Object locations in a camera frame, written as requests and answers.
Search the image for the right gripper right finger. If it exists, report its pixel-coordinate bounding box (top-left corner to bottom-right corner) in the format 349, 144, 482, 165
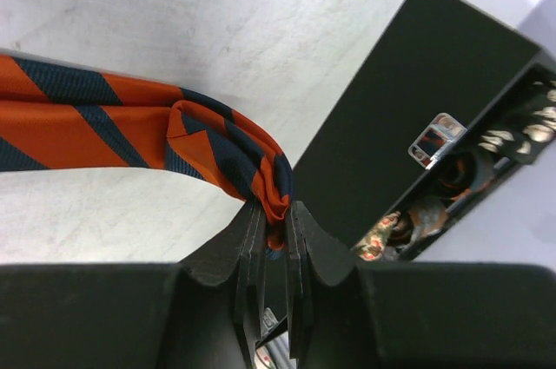
286, 201, 382, 368

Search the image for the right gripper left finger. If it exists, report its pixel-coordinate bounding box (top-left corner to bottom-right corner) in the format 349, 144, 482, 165
164, 201, 267, 368

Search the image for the orange navy striped tie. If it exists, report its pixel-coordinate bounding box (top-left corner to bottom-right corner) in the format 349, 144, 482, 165
1, 55, 294, 258

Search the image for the brown floral rolled tie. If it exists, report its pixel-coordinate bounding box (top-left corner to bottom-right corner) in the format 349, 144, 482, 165
352, 211, 401, 261

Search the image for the blue orange rolled tie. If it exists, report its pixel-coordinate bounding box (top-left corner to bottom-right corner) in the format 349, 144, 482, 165
388, 196, 448, 249

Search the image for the black tie storage box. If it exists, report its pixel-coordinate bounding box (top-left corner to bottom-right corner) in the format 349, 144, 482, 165
294, 0, 555, 246

